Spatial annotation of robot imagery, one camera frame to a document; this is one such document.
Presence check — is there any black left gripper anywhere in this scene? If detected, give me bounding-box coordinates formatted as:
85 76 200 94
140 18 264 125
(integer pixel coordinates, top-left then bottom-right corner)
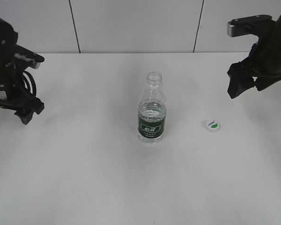
0 18 44 125

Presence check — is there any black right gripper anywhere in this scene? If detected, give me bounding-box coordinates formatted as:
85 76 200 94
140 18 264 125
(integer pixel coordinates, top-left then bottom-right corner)
227 15 281 99

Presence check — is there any white green bottle cap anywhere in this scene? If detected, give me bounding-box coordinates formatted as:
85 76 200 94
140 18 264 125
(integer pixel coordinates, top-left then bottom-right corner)
202 120 221 133

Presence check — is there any clear cestbon water bottle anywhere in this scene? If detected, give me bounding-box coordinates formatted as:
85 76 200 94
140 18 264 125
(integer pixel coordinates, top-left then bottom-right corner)
138 72 167 143

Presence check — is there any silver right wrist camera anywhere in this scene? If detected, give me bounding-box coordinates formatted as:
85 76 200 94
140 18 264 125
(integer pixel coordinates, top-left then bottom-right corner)
227 15 275 38

